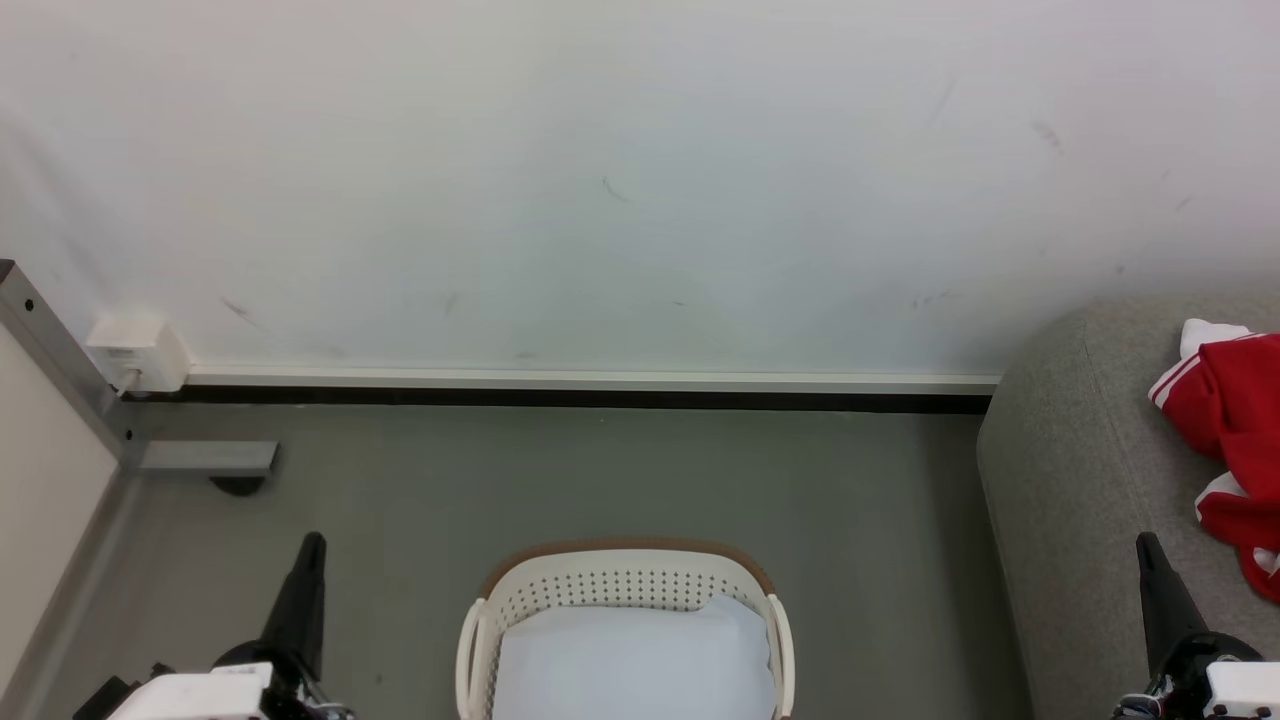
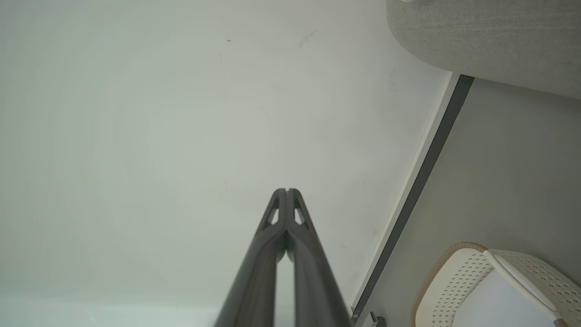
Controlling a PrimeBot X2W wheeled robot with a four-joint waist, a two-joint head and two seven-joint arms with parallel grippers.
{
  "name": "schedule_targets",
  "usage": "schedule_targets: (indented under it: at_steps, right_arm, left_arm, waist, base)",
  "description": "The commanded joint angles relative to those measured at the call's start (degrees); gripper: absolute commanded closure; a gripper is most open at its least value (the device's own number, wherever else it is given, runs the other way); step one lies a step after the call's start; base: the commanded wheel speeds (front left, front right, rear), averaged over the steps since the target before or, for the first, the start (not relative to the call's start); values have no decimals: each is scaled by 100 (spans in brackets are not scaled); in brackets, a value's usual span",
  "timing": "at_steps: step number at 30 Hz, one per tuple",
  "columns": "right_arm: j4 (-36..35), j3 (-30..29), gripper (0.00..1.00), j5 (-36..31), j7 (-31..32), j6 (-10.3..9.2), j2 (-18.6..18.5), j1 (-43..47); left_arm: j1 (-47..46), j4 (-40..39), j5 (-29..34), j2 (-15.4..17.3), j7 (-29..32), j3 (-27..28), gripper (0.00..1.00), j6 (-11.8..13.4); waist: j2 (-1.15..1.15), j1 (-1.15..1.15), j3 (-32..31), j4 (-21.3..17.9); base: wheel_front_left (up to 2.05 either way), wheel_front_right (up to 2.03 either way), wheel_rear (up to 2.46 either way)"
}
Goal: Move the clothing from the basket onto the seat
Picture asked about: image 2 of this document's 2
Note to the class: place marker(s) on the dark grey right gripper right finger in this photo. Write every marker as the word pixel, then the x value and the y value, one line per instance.
pixel 313 290

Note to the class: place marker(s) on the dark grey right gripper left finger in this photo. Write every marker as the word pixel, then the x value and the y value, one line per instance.
pixel 252 290

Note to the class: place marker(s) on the white perforated laundry basket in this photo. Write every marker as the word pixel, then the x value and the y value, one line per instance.
pixel 458 281

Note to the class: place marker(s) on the grey metal table leg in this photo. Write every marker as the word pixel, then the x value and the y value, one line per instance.
pixel 376 320

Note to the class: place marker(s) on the white black skirting board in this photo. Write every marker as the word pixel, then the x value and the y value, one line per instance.
pixel 422 181

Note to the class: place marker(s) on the pale blue cloth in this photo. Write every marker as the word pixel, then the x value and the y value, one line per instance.
pixel 494 304

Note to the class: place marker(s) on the grey fabric sofa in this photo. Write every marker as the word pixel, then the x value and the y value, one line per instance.
pixel 499 41

